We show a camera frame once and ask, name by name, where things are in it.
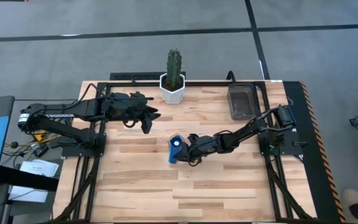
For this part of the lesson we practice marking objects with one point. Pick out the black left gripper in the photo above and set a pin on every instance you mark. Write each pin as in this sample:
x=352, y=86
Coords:
x=126, y=105

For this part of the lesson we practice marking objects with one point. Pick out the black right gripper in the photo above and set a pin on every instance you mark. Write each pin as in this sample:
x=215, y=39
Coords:
x=197, y=147

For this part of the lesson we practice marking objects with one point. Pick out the small dark blue measuring cup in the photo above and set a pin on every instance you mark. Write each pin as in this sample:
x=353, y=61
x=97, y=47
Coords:
x=175, y=154

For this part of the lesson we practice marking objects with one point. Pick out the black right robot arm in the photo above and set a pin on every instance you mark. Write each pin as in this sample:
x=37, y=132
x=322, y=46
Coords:
x=250, y=127

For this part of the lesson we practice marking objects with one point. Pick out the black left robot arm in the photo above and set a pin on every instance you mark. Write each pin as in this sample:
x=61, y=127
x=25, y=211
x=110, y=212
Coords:
x=82, y=109

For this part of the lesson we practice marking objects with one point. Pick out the dark grey rectangular basket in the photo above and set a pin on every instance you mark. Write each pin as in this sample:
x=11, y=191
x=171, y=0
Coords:
x=241, y=102

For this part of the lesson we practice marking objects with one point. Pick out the white hexagonal plant pot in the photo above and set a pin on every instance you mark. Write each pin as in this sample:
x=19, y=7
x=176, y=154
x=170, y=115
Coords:
x=172, y=96

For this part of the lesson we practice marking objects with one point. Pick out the green cactus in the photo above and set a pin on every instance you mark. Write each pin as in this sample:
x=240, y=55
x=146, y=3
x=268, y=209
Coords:
x=174, y=68

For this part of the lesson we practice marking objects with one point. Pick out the small black device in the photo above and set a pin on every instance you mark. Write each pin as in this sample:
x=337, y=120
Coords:
x=40, y=151

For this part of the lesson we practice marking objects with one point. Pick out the white printed paper sheet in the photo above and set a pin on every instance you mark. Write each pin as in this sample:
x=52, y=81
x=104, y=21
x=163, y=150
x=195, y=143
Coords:
x=39, y=168

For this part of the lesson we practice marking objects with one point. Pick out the black ball knob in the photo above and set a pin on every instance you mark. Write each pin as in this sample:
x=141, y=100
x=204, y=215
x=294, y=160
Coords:
x=14, y=145

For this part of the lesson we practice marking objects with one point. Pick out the black mat with hazard stripes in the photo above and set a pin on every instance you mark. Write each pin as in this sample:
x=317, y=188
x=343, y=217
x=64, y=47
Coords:
x=323, y=186

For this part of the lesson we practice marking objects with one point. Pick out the white blank paper sheet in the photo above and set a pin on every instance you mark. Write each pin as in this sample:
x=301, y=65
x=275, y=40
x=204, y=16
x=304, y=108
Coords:
x=26, y=194

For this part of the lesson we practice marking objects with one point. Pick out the person's shoe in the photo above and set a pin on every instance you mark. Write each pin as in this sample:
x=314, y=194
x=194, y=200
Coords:
x=351, y=199

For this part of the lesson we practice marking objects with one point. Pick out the black aluminium table frame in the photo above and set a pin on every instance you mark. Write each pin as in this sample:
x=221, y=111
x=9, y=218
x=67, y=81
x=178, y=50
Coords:
x=197, y=83

